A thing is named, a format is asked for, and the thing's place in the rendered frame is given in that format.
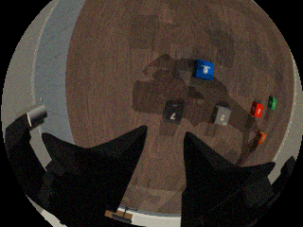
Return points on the green block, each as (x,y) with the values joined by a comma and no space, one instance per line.
(272,103)

